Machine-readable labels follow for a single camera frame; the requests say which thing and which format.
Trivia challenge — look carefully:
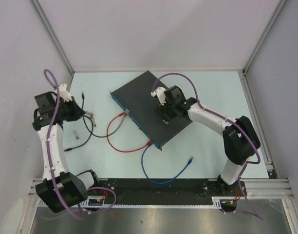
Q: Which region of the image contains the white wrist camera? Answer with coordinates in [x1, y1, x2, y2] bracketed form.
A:
[55, 83, 72, 102]
[150, 87, 167, 106]

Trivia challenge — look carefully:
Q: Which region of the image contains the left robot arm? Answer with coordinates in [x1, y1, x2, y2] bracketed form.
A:
[32, 90, 101, 213]

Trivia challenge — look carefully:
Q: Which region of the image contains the aluminium frame rail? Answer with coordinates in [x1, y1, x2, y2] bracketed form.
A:
[28, 177, 292, 198]

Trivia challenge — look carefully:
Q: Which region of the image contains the white slotted cable duct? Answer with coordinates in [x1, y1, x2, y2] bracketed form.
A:
[38, 196, 224, 209]

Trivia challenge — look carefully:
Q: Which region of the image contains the red ethernet cable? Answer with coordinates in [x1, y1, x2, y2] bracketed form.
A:
[107, 112, 152, 153]

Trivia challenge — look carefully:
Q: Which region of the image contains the blue ethernet cable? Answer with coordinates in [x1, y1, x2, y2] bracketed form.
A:
[141, 142, 195, 183]

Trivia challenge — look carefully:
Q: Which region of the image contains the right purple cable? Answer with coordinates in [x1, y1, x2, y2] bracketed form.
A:
[151, 72, 264, 220]

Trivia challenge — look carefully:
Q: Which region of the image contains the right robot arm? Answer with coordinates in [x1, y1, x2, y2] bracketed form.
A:
[151, 86, 261, 195]

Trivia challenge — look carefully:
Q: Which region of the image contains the black network switch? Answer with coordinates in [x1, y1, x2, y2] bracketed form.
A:
[111, 71, 192, 150]

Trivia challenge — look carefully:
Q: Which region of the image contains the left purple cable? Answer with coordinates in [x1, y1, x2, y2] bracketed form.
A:
[39, 69, 117, 220]

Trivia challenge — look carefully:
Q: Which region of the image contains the small grey metal piece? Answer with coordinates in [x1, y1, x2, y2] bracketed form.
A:
[73, 131, 79, 139]

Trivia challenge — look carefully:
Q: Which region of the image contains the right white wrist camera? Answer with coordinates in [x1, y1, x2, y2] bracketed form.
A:
[150, 87, 167, 106]

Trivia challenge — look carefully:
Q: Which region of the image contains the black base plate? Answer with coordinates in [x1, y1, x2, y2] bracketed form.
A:
[98, 178, 247, 206]

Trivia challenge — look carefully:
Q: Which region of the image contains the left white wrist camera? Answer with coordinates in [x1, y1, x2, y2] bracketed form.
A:
[55, 83, 72, 102]

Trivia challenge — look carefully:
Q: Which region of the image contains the purple cable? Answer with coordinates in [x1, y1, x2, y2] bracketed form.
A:
[39, 69, 117, 220]
[151, 72, 264, 220]

